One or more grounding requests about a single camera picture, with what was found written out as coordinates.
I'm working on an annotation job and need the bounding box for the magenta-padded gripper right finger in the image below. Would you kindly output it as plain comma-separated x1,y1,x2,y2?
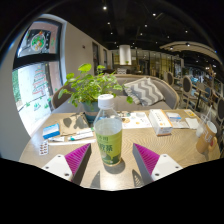
132,143,184,184

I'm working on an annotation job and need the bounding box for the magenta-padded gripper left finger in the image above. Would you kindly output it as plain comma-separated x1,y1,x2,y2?
41,143,93,186

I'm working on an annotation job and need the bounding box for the green-labelled clear drink bottle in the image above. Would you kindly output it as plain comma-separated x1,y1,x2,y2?
93,93,124,167

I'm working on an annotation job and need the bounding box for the white tube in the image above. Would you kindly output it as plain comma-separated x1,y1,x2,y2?
68,130,95,142

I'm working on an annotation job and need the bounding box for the pill blister pack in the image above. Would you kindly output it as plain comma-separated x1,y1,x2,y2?
38,139,50,157

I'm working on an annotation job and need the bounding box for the small blue and white box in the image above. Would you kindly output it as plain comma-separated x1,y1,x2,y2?
42,123,61,140

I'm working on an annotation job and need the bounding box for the printed white leaflet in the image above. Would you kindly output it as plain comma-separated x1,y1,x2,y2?
119,111,153,130

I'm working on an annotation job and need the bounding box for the blue and white booklet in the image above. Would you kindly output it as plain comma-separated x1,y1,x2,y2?
165,111,190,130

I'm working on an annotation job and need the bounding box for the white paper napkin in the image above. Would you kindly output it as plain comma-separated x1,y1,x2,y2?
185,117,200,130

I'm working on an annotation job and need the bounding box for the clear plastic cup with straw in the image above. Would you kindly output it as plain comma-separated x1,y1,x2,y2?
194,106,214,138

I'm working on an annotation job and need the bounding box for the yellow and white card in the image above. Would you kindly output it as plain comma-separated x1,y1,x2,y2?
183,109,198,118

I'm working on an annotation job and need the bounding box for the grey white chevron cushion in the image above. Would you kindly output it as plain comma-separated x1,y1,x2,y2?
123,76,166,107

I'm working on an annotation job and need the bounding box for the grey curved sofa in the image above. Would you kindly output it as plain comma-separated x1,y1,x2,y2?
50,73,180,113

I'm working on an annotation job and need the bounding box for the green potted plant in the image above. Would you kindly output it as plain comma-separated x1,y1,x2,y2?
57,63,134,124

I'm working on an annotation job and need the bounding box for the group of dining chairs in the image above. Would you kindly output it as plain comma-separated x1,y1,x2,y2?
164,68,224,134

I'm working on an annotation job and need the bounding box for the wooden shelf unit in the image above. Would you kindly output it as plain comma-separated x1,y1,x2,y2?
133,49,183,76

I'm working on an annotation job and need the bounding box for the dark framed window picture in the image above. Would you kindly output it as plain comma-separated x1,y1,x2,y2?
17,20,63,58

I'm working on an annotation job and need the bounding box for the group of ceiling lights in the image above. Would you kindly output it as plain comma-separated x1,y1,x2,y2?
101,4,191,48

